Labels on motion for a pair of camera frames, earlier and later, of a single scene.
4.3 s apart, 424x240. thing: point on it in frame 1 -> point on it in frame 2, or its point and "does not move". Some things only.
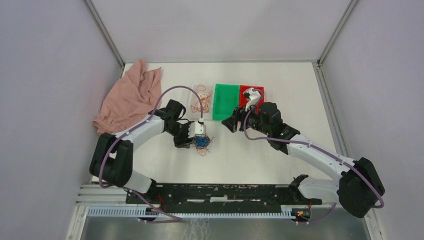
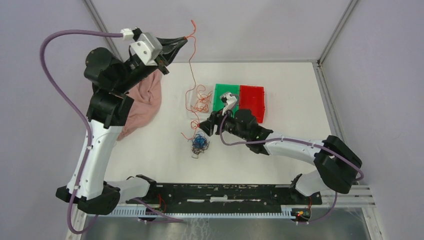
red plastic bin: x=243 y=101 does not move
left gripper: x=185 y=141 -> x=171 y=46
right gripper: x=231 y=123 -> x=207 y=126
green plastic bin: x=226 y=98 does not move
